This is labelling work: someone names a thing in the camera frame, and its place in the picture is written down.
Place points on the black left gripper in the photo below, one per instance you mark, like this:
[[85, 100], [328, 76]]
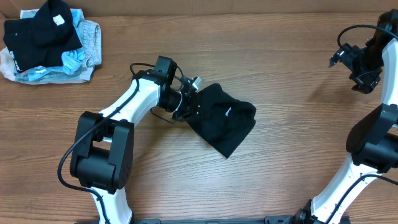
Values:
[[191, 101]]

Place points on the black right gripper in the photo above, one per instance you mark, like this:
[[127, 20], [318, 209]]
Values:
[[345, 55]]

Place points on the black t-shirt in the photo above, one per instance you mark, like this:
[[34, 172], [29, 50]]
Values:
[[221, 120]]

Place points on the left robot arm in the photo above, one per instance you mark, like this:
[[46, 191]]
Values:
[[102, 153]]

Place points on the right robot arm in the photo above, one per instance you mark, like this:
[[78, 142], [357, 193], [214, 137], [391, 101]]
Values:
[[371, 148]]

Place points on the grey patterned folded garment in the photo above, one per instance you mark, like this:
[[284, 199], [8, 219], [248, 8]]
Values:
[[90, 34]]

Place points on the light blue folded garment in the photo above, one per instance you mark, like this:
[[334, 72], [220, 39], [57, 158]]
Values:
[[72, 60]]

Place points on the folded black garment on pile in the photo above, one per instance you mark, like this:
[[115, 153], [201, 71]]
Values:
[[41, 40]]

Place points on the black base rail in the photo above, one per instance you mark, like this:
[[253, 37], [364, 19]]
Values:
[[265, 220]]

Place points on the brown cardboard back wall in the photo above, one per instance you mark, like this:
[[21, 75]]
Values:
[[98, 8]]

